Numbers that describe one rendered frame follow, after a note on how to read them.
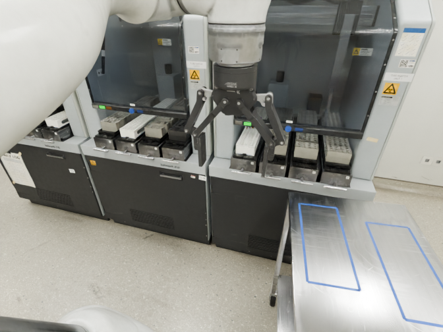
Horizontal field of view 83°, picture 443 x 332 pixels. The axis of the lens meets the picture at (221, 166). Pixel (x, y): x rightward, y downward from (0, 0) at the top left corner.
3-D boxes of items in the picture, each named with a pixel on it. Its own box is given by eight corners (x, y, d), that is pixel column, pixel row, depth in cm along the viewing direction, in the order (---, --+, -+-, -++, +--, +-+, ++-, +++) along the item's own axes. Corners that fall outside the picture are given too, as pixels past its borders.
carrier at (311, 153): (316, 158, 129) (319, 147, 125) (316, 160, 127) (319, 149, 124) (293, 155, 132) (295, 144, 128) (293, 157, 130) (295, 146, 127)
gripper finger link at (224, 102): (230, 103, 44) (224, 97, 44) (194, 140, 51) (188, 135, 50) (235, 96, 48) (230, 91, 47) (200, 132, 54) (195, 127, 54)
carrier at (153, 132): (164, 137, 149) (163, 128, 146) (163, 138, 147) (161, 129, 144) (147, 134, 152) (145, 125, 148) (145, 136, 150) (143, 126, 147)
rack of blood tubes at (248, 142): (246, 132, 159) (246, 123, 155) (262, 134, 156) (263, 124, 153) (235, 155, 135) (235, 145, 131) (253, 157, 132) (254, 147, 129)
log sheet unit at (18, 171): (13, 184, 205) (-9, 145, 186) (39, 190, 198) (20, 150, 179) (10, 185, 203) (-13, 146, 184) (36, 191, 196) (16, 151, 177)
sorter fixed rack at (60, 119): (80, 112, 188) (78, 104, 185) (91, 113, 186) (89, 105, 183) (47, 128, 164) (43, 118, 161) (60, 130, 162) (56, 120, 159)
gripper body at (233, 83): (204, 64, 40) (206, 118, 45) (256, 68, 38) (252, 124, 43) (217, 56, 46) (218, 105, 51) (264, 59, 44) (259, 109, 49)
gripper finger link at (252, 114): (238, 97, 47) (244, 92, 47) (272, 141, 50) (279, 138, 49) (233, 103, 44) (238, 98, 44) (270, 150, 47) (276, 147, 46)
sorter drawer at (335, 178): (316, 128, 180) (318, 116, 175) (336, 130, 177) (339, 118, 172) (319, 188, 121) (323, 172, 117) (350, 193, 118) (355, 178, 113)
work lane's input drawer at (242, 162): (252, 121, 191) (253, 109, 186) (271, 123, 188) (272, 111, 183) (227, 173, 132) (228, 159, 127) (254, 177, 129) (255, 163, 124)
